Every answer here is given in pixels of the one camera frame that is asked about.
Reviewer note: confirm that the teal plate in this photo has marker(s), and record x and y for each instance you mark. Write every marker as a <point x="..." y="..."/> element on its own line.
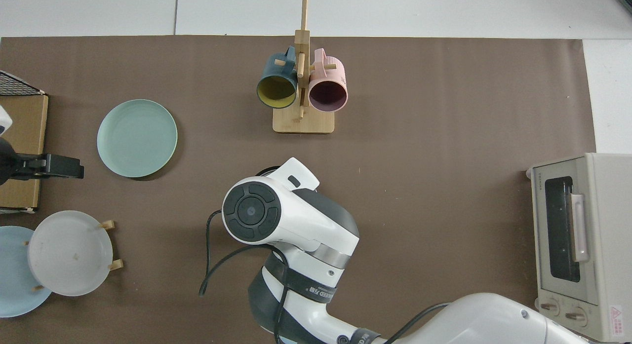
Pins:
<point x="137" y="138"/>

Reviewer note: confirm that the wooden plate rack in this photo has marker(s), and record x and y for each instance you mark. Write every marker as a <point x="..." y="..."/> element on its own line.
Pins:
<point x="117" y="264"/>

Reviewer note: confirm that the pale grey plate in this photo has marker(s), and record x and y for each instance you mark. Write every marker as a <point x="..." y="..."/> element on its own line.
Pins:
<point x="69" y="252"/>

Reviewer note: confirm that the light blue plate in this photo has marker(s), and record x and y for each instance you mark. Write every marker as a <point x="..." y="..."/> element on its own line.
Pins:
<point x="15" y="280"/>

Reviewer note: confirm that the wooden cup stand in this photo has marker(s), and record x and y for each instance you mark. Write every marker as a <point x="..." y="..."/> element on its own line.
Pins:
<point x="303" y="122"/>

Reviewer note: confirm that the pink ribbed cup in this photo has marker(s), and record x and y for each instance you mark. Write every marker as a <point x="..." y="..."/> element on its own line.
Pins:
<point x="328" y="95"/>

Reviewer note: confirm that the dark teal cup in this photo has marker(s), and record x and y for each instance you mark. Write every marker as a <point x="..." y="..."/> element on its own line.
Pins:
<point x="276" y="90"/>

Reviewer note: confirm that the brown table cloth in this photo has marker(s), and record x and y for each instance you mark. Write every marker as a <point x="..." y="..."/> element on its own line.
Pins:
<point x="444" y="87"/>

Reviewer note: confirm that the pale toaster oven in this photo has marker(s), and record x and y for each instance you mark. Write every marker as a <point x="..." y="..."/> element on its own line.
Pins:
<point x="607" y="225"/>

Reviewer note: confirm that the white cylindrical device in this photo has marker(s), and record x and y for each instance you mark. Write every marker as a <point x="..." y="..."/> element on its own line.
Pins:
<point x="4" y="121"/>

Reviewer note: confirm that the black clamp mount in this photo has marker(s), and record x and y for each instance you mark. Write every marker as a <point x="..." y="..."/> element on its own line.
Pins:
<point x="59" y="166"/>

